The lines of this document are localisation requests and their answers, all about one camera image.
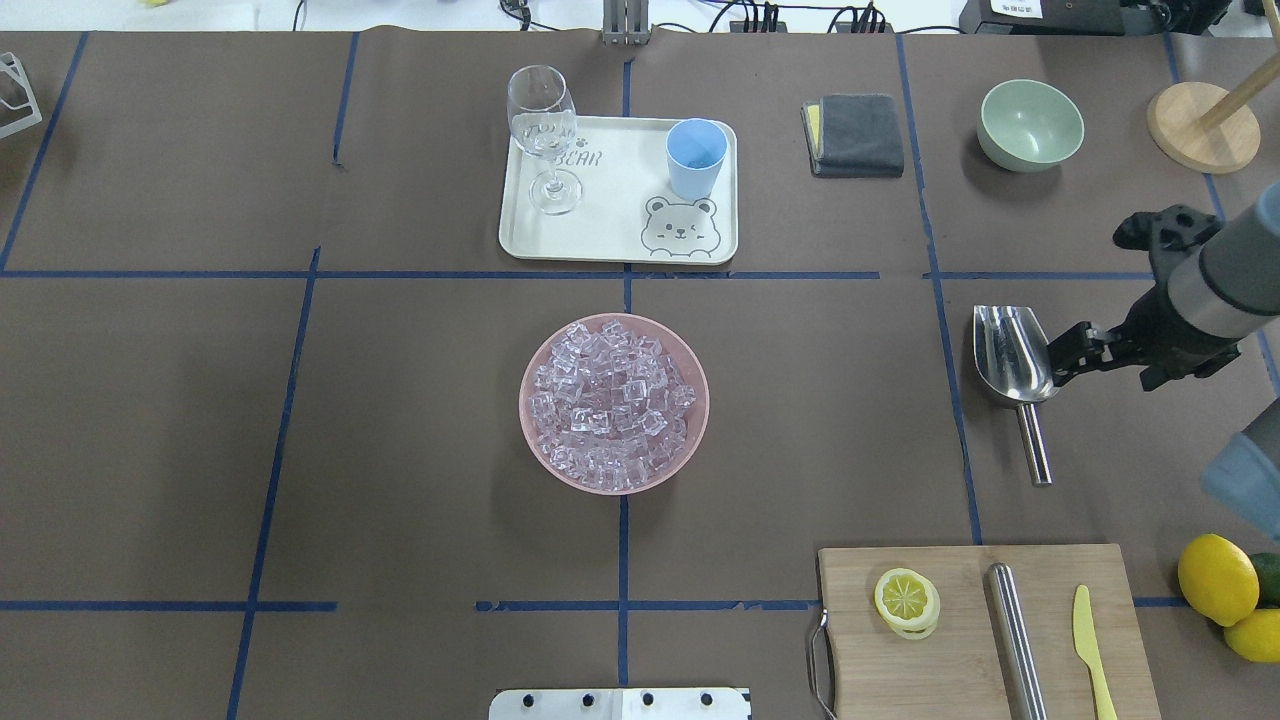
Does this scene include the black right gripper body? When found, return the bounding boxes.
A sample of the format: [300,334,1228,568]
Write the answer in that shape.
[1101,204,1240,391]

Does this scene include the steel ice scoop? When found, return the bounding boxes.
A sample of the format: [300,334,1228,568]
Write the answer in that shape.
[972,305,1059,487]

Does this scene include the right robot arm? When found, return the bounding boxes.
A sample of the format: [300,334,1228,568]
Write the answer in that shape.
[1048,183,1279,391]

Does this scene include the blue plastic cup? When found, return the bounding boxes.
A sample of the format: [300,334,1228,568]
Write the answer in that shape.
[666,118,730,202]

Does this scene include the pink bowl of ice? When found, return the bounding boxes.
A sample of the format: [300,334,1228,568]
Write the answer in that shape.
[518,313,710,496]

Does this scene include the wooden mug tree stand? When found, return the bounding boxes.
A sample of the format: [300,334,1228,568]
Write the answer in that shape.
[1146,53,1279,174]

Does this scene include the green bowl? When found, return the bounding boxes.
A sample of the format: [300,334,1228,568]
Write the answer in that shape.
[977,79,1085,173]

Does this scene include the yellow lemon front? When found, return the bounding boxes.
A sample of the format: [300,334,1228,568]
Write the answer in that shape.
[1178,533,1260,628]

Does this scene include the yellow lemon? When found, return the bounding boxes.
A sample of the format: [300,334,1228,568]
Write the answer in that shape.
[1222,609,1280,664]
[1178,533,1260,628]

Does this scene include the green avocado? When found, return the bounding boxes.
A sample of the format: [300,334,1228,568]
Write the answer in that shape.
[1248,552,1280,609]

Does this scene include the yellow plastic knife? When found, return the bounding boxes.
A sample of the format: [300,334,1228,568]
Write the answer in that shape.
[1071,584,1117,720]

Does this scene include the lemon slice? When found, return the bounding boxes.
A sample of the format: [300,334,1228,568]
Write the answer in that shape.
[873,568,941,641]

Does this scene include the grey folded cloth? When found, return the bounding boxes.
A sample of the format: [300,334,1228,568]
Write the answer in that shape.
[803,94,905,178]

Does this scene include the yellow lemon back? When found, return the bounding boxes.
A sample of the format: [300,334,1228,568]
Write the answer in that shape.
[1222,609,1280,664]

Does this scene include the wooden cutting board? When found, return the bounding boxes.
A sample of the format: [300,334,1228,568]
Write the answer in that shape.
[818,544,1161,719]

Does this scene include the steel rolling pin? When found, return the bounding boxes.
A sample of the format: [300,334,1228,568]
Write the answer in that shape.
[986,562,1048,719]

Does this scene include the cream serving tray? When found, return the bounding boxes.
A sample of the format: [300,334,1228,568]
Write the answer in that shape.
[497,117,739,265]

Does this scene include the clear wine glass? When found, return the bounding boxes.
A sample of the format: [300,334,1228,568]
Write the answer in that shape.
[507,65,582,217]

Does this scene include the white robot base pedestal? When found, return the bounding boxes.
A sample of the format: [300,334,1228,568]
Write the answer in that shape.
[488,687,753,719]

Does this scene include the white wire cup rack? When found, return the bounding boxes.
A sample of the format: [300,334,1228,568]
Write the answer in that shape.
[1,53,44,138]

